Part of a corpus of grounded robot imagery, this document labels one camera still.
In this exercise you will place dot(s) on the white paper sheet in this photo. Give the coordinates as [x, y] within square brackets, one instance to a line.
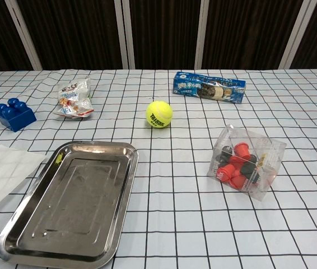
[4, 165]

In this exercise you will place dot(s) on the stainless steel rectangular tray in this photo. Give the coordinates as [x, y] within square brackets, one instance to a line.
[69, 201]

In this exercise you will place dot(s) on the yellow tennis ball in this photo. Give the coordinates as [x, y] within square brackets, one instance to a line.
[159, 114]

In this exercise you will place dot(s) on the blue Oreo cookie box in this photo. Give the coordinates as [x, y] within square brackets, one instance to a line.
[209, 88]

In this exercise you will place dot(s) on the black coffee capsule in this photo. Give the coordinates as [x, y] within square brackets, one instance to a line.
[247, 169]
[225, 152]

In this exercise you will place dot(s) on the red coffee capsule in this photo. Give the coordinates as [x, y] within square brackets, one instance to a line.
[238, 182]
[225, 173]
[242, 150]

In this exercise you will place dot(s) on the white black checkered tablecloth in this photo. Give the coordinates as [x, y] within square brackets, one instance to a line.
[175, 224]

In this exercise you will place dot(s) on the crumpled white snack wrapper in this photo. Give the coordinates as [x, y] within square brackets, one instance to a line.
[74, 98]

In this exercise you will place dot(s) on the clear plastic box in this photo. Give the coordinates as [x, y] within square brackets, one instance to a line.
[267, 157]

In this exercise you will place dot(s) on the blue toy building block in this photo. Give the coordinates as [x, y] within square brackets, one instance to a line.
[15, 115]

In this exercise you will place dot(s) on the white partition frame post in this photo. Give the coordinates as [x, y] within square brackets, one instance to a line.
[202, 33]
[125, 33]
[24, 35]
[297, 33]

